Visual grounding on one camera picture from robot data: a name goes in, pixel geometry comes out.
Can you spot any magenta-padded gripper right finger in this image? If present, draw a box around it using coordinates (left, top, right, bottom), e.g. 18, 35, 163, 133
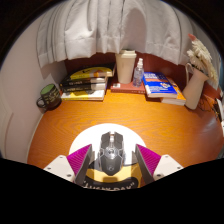
134, 143, 184, 185

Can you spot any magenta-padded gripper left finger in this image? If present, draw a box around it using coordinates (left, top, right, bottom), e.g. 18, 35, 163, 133
43, 143, 95, 186

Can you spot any dark grey computer mouse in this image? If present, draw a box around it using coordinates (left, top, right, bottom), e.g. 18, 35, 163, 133
98, 131, 126, 177

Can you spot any orange paperback book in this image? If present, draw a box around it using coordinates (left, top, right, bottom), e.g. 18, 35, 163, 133
161, 77, 187, 106

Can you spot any dark green mug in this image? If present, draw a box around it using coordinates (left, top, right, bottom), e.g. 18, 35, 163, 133
35, 83, 63, 111

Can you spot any yellow and white book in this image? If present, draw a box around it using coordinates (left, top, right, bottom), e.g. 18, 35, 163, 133
60, 89, 107, 102

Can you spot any black book with yellow print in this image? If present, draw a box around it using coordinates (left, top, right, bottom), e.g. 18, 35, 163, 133
59, 76, 108, 87
60, 82, 108, 94

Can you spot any blue paperback book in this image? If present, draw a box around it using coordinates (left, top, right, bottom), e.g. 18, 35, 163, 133
142, 71, 179, 99

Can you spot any white ceramic vase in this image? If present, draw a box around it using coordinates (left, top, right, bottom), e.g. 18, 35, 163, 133
182, 62, 209, 110

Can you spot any reddish-brown flat book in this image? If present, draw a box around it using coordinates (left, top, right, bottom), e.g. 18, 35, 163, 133
110, 78, 147, 95

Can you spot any clear spray bottle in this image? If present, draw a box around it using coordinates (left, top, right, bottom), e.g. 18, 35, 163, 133
132, 57, 145, 88

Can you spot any yellow and black book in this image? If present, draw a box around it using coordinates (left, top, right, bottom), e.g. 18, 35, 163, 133
68, 64, 116, 81

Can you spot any beige lidded tumbler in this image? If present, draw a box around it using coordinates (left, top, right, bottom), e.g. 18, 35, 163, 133
115, 49, 138, 85

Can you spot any white artificial flower bouquet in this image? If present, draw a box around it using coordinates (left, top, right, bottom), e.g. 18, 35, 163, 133
186, 33, 219, 84

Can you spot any white curtain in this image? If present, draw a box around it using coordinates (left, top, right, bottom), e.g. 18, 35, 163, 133
36, 0, 198, 69

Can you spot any black cable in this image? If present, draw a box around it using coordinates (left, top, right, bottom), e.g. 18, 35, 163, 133
199, 94, 221, 118

